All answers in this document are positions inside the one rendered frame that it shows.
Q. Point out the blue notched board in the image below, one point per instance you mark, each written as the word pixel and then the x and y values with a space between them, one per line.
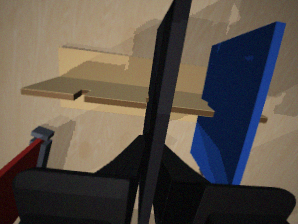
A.
pixel 238 76

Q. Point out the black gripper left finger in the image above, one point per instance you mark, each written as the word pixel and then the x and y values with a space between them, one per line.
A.
pixel 108 194

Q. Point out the tan slotted board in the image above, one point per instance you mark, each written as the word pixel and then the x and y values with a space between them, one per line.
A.
pixel 119 84

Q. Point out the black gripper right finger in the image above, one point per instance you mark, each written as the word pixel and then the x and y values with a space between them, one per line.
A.
pixel 183 196

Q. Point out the red board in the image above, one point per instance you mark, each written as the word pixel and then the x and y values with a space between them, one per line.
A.
pixel 27 159

